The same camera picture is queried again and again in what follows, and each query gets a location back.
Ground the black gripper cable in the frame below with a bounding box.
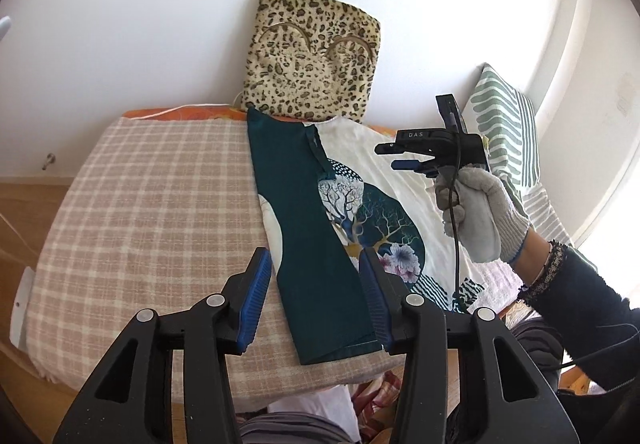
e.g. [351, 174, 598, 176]
[449, 163, 463, 297]

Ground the person's right hand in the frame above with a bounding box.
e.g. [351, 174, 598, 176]
[433, 164, 532, 266]

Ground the leopard print cushion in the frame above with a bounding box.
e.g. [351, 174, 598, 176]
[242, 0, 383, 125]

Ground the person's grey clothing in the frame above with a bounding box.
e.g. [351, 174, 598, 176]
[239, 384, 362, 444]

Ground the orange floral sheet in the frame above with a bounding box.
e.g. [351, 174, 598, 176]
[122, 105, 401, 137]

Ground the white plastic bracket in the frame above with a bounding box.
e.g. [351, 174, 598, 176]
[9, 266, 37, 351]

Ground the beige checked blanket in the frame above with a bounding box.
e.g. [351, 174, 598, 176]
[24, 115, 526, 412]

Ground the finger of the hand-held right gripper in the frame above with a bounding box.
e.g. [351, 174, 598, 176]
[391, 156, 442, 176]
[375, 129, 453, 156]

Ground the beaded bracelet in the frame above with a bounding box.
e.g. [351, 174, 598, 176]
[518, 239, 569, 307]

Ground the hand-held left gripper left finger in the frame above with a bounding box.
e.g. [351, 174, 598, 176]
[52, 247, 273, 444]

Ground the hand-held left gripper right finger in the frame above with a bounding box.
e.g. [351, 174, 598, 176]
[358, 246, 582, 444]

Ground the white tree print cloth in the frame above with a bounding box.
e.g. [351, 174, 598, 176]
[260, 117, 493, 315]

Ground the red patterned cloth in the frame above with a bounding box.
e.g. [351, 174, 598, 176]
[350, 368, 408, 444]

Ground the green striped white pillow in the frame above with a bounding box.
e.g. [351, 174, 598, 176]
[460, 63, 598, 275]

